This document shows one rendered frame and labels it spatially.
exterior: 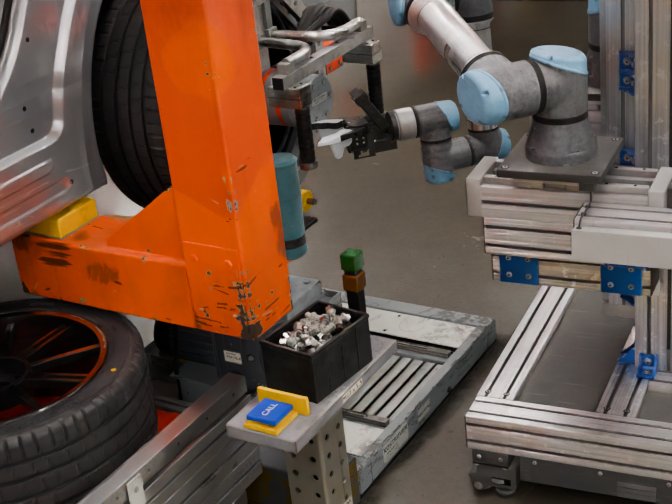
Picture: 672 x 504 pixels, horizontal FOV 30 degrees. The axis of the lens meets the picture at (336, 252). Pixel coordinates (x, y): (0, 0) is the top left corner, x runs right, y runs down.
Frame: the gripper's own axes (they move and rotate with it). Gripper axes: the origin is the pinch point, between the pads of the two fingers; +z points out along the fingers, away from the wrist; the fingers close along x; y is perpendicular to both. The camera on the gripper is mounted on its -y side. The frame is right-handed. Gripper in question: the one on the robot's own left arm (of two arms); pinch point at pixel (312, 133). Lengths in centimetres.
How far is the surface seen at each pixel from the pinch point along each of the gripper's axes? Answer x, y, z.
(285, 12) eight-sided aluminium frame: 41.7, -18.5, -5.3
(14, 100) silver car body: 1, -20, 64
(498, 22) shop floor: 337, 83, -173
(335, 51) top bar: 14.8, -14.0, -11.2
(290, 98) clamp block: -1.0, -9.7, 4.1
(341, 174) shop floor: 174, 83, -44
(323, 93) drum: 17.7, -3.2, -7.6
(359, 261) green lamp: -32.5, 19.1, -0.4
